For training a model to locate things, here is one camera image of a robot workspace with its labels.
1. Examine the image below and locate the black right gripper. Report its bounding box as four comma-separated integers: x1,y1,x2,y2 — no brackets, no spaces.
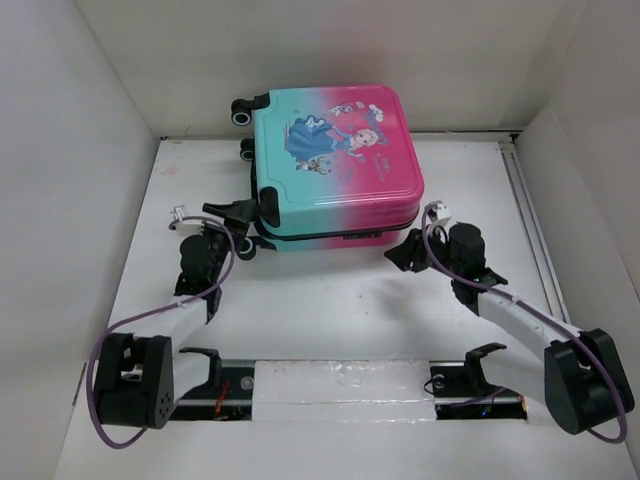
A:
382,223,461,279

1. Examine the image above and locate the pink teal kids suitcase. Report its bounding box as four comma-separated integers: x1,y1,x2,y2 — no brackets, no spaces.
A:
230,84,424,252

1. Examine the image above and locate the white foam cover panel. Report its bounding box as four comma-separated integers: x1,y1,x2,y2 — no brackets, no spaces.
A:
252,360,435,424

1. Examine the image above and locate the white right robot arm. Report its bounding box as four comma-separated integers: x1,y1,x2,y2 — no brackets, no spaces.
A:
384,223,635,444

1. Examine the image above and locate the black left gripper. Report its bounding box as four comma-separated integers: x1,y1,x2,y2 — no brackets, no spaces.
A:
196,199,254,283

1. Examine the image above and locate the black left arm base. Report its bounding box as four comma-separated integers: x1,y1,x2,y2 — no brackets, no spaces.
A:
169,348,256,422

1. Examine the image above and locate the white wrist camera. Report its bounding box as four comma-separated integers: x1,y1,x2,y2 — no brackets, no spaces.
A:
168,205,202,237
424,200,452,227

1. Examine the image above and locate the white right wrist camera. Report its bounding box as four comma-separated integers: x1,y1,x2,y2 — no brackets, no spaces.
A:
424,200,452,227

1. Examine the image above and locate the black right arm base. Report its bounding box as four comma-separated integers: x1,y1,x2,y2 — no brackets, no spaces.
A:
423,342,528,421

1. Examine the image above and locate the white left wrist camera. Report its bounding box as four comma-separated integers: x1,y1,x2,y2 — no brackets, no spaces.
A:
168,205,202,237

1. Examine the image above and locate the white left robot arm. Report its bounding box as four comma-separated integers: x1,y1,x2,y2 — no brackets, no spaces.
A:
87,200,257,430

